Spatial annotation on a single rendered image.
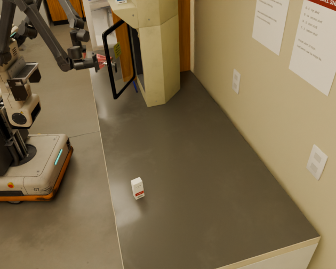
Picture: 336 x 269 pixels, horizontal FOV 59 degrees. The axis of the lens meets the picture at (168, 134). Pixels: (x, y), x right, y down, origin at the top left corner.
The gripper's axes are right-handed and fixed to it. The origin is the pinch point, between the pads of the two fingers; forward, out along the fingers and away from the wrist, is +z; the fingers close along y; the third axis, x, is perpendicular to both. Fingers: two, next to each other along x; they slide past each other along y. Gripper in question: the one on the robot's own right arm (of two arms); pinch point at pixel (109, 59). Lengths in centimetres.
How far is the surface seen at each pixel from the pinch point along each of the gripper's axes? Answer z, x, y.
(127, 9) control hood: 11.8, -16.9, 30.6
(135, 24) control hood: 14.7, -16.9, 23.2
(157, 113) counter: 20.2, -25.7, -26.1
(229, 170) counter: 40, -80, -26
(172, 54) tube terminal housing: 35.4, -8.9, 1.0
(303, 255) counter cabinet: 51, -121, -37
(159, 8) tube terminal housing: 27.5, -16.9, 29.1
